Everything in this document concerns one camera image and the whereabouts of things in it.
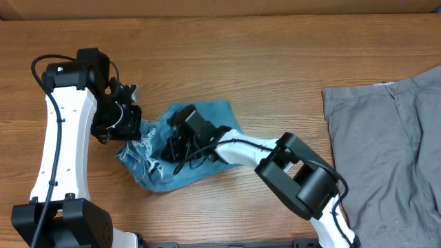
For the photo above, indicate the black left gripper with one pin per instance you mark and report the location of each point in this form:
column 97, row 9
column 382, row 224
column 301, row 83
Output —
column 131, row 131

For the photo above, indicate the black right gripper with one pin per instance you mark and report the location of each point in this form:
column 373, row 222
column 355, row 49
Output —
column 174, row 153

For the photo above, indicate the light blue denim jeans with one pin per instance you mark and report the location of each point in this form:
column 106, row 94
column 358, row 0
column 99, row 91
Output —
column 151, row 161

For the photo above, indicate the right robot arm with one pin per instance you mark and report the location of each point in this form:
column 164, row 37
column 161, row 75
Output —
column 305, row 183

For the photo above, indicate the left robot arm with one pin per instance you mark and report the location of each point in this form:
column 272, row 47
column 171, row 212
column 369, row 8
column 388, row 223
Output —
column 83, row 101

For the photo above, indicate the grey trousers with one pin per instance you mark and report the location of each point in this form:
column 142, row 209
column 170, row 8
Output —
column 385, row 141

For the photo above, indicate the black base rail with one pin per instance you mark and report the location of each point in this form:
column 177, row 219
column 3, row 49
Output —
column 302, row 243

